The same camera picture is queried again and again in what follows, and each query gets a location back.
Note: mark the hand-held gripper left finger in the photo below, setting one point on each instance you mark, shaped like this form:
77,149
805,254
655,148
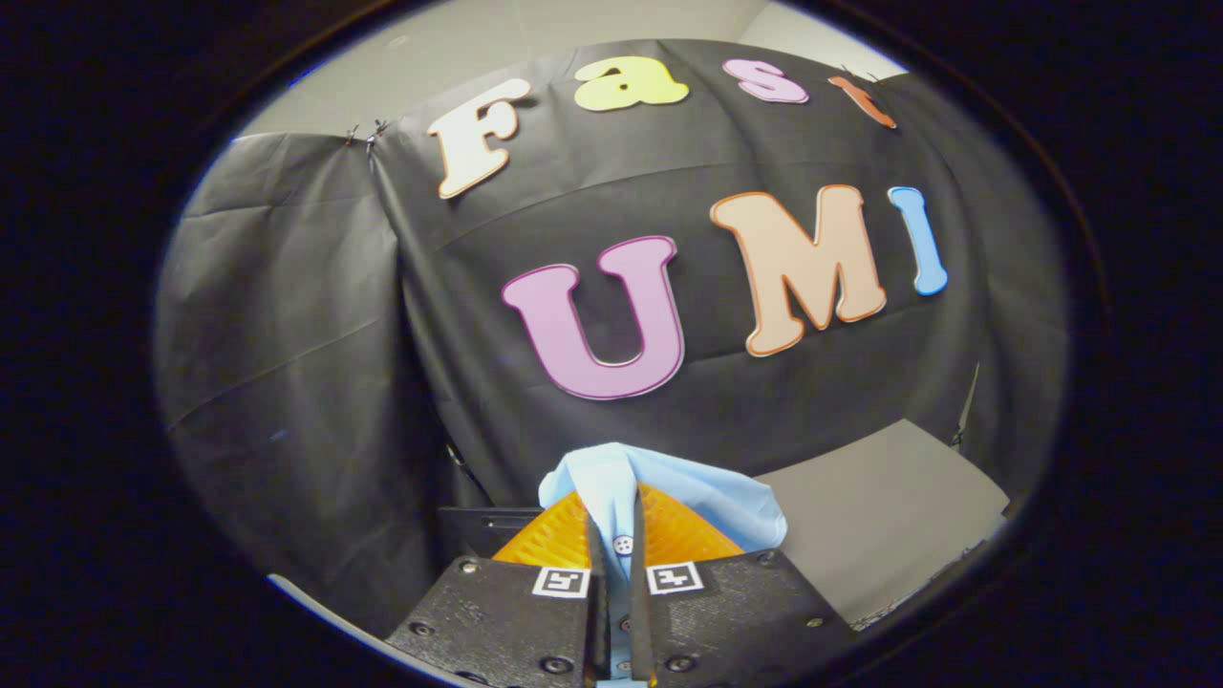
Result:
506,621

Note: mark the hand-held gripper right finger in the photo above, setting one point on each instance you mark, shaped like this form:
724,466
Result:
726,621

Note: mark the light blue shirt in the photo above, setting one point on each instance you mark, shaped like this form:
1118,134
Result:
707,497

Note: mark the beige cabinet with dark top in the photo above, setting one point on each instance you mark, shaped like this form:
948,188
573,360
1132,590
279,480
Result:
879,516

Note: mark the black backdrop cloth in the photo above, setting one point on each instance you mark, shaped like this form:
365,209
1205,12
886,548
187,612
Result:
315,382

